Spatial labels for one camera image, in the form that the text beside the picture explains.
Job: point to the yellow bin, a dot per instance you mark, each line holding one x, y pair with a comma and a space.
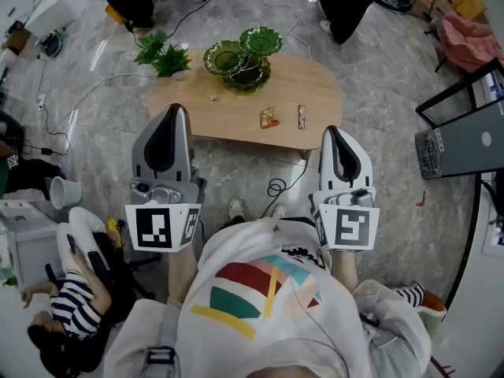
114, 14

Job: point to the person's shoe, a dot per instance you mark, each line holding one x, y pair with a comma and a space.
279, 211
236, 208

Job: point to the black metal frame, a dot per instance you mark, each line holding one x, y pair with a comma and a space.
453, 90

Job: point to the grey computer tower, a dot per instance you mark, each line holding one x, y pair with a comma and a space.
460, 144

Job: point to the black office chair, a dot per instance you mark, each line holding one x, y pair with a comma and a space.
102, 266

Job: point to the white paper cup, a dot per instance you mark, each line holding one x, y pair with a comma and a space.
65, 193

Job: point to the white box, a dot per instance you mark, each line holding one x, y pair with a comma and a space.
27, 242

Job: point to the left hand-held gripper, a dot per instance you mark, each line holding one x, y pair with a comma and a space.
165, 227

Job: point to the person's right forearm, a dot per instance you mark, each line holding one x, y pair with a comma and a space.
344, 270

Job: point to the white board panel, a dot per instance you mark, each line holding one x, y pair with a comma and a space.
55, 10

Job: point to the person's white printed shirt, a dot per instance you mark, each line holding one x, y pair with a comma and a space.
256, 309

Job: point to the black white striped cloth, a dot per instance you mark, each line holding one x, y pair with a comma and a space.
411, 293

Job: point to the green artificial plant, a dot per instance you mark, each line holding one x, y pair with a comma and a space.
167, 59

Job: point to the red-brown candy bar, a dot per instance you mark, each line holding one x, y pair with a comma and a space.
302, 117

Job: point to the person's black trousers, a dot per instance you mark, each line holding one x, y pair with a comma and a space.
232, 222

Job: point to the person's left forearm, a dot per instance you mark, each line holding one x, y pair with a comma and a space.
183, 274

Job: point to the orange snack packet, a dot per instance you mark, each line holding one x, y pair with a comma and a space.
269, 118

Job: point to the person's right shoe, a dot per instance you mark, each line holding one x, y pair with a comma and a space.
279, 211

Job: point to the green glass tiered dish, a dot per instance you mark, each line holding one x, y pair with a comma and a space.
240, 61

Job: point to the orange seat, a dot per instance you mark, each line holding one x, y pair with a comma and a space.
433, 301

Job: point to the person's left shoe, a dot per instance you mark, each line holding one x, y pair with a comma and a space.
236, 208

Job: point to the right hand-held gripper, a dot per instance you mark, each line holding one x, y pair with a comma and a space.
350, 227

